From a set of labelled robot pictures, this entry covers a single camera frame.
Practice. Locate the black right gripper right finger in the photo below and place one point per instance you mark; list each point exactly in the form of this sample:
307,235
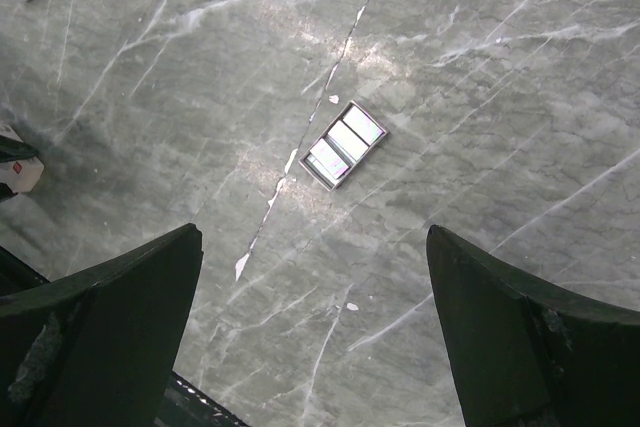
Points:
525,352

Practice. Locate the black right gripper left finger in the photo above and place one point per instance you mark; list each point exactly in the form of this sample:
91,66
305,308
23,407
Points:
96,348

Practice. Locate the small staple box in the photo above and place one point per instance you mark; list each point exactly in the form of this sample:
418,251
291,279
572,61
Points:
21,168

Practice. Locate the grey staple tray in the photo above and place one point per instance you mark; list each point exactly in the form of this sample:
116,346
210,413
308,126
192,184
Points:
350,137

